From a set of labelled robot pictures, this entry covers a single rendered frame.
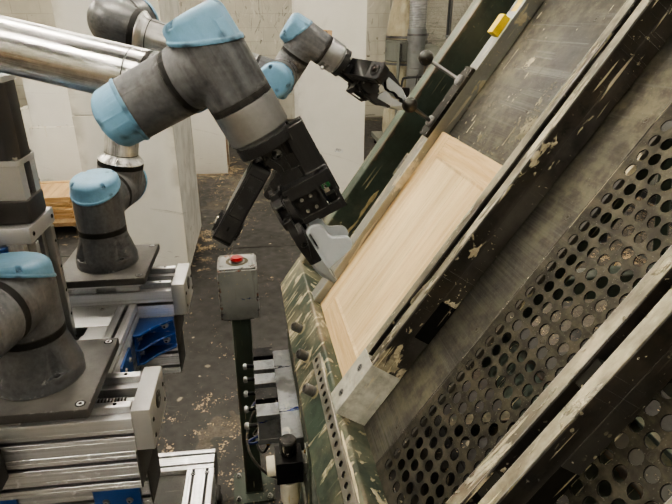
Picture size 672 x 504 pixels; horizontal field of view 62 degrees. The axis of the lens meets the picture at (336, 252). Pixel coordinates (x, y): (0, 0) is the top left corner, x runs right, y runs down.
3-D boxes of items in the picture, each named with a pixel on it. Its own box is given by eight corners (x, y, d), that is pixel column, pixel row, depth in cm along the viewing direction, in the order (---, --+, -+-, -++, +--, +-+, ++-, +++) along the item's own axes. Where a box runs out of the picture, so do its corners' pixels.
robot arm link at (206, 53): (166, 27, 65) (228, -10, 62) (218, 111, 69) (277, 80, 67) (141, 36, 58) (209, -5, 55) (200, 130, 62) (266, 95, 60)
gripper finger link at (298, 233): (323, 264, 69) (287, 206, 65) (312, 270, 69) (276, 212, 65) (319, 249, 73) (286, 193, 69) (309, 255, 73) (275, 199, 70)
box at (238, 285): (222, 305, 183) (217, 254, 176) (258, 302, 185) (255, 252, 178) (221, 323, 172) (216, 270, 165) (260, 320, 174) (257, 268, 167)
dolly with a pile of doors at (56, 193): (41, 214, 489) (34, 180, 476) (103, 212, 494) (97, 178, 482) (13, 240, 433) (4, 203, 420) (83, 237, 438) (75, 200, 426)
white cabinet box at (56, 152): (72, 182, 579) (59, 112, 550) (130, 180, 585) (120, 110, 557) (45, 207, 506) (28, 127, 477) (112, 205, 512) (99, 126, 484)
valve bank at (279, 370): (244, 395, 169) (239, 326, 159) (291, 390, 171) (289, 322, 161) (249, 536, 123) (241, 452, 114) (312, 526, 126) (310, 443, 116)
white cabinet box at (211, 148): (179, 164, 647) (172, 101, 618) (230, 163, 654) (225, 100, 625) (174, 175, 606) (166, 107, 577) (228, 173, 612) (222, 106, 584)
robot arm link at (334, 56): (337, 33, 133) (321, 62, 132) (352, 44, 135) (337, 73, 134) (327, 41, 140) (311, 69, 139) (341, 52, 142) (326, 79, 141)
